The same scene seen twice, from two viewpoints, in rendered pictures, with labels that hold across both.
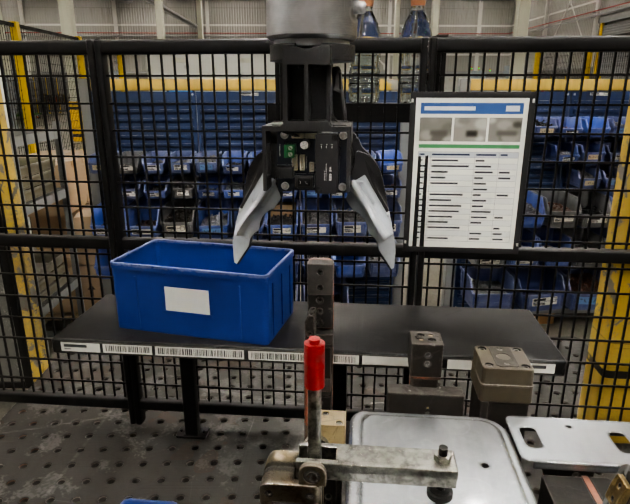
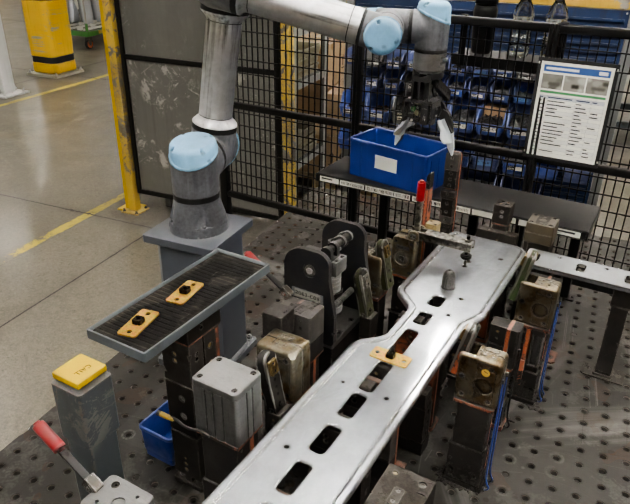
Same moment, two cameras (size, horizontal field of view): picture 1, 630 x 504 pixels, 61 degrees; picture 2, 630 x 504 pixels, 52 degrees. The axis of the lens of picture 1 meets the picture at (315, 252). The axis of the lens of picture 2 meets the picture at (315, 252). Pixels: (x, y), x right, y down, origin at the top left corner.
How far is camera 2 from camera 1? 1.15 m
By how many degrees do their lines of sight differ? 25
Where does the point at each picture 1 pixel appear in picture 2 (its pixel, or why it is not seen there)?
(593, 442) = (565, 264)
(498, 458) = (509, 258)
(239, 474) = not seen: hidden behind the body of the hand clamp
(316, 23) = (426, 68)
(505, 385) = (537, 233)
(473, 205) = (571, 133)
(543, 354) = (577, 227)
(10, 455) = (283, 236)
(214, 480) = not seen: hidden behind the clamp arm
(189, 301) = (386, 164)
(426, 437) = (481, 246)
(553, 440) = (545, 259)
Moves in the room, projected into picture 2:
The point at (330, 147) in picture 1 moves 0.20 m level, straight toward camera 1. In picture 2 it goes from (425, 109) to (395, 131)
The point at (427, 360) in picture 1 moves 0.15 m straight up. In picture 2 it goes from (501, 214) to (509, 165)
